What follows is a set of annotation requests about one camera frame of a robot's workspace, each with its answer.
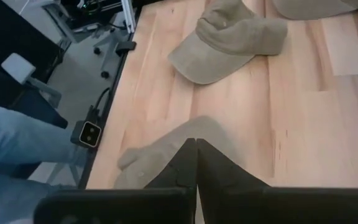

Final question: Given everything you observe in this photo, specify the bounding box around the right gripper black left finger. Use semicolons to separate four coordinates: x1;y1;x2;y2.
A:
34;138;198;224

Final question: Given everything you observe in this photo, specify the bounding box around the black camera cable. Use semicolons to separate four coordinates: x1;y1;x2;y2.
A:
92;86;112;123

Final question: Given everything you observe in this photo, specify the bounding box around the person's leg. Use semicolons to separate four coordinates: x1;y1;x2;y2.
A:
0;103;88;166
0;163;77;224

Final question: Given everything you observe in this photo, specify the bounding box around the black aluminium frame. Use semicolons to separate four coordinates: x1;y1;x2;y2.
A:
76;0;142;190

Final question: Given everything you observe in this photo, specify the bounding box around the table-level camera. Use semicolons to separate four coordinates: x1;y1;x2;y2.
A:
70;119;103;149

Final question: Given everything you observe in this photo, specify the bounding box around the tan baseball cap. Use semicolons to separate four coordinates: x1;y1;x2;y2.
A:
271;0;358;21
113;115;241;190
167;0;288;85

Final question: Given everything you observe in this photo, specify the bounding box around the grey office chair base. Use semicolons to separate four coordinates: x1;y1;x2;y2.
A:
91;29;130;80

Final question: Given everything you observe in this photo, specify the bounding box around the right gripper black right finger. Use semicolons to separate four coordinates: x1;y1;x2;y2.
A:
197;138;358;224

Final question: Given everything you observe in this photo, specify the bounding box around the dark grey desk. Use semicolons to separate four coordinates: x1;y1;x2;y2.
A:
0;0;65;82

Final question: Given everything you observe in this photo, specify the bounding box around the silver aluminium extrusion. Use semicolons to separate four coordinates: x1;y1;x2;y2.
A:
120;0;136;34

